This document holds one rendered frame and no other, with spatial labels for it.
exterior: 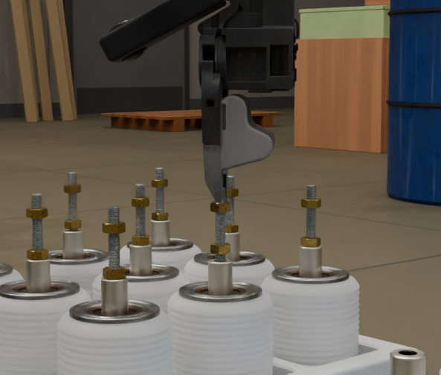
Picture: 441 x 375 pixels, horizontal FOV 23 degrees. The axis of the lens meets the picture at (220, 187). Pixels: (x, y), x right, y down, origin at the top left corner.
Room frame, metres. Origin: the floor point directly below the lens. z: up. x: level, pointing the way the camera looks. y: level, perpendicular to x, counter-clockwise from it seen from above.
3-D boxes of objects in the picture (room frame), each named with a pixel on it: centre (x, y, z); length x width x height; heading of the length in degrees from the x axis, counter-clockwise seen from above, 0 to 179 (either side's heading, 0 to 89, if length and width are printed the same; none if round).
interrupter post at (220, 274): (0.96, 0.00, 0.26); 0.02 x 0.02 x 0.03
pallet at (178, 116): (7.79, 0.20, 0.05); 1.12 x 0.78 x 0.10; 128
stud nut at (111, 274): (0.89, 0.09, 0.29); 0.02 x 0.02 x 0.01; 53
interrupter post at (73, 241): (1.14, 0.16, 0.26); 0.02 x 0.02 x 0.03
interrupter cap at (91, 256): (1.14, 0.16, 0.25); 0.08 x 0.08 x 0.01
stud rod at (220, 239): (0.96, 0.00, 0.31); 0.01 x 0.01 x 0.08
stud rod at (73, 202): (1.14, 0.16, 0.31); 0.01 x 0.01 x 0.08
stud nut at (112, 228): (0.89, 0.09, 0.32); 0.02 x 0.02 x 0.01; 53
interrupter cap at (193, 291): (0.96, 0.00, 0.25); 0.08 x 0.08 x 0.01
